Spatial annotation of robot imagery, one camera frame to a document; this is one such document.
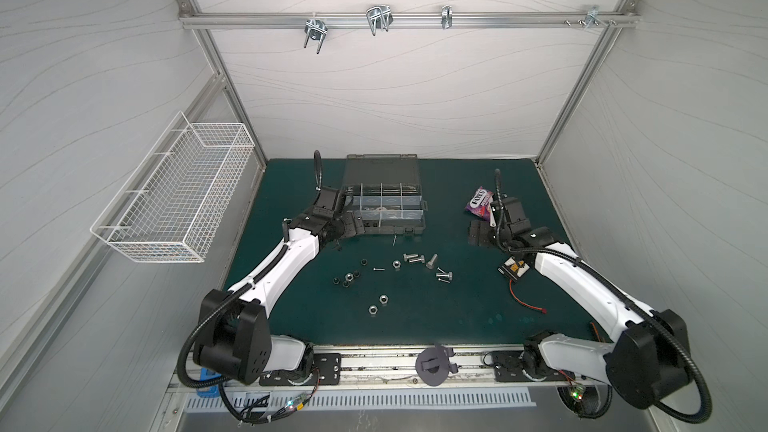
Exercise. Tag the metal bracket clip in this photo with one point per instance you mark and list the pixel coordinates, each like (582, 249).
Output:
(446, 17)

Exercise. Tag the white slotted cable duct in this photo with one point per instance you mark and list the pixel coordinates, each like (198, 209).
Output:
(377, 399)

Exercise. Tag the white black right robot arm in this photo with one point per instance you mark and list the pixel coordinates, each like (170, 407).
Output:
(637, 352)

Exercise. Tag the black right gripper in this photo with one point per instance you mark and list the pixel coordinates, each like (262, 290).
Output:
(487, 231)

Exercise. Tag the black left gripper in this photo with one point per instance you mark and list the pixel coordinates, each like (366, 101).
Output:
(351, 229)

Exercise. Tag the silver hex bolt pair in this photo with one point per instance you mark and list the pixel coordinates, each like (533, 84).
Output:
(444, 276)

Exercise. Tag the metal u-bolt clamp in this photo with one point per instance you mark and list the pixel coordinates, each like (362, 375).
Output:
(379, 17)
(315, 31)

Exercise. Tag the silver hex bolt upright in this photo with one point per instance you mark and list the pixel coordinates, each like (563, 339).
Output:
(432, 262)

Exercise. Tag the white wire basket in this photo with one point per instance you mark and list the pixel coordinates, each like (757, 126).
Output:
(170, 207)

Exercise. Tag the metal bracket with screws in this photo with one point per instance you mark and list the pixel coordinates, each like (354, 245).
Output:
(592, 19)

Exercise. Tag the aluminium crossbar rail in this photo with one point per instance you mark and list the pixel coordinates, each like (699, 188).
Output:
(401, 20)

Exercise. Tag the black round cap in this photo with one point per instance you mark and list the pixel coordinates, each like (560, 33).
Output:
(434, 365)

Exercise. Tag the grey plastic organizer box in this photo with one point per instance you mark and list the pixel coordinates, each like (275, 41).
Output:
(383, 195)

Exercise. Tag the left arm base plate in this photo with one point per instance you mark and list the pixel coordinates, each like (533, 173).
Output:
(324, 369)

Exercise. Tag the purple Fox's candy bag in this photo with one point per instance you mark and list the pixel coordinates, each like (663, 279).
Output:
(480, 203)

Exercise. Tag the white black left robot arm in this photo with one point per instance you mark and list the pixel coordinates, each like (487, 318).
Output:
(232, 339)

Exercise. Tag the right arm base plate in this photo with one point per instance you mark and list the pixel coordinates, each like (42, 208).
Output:
(507, 366)

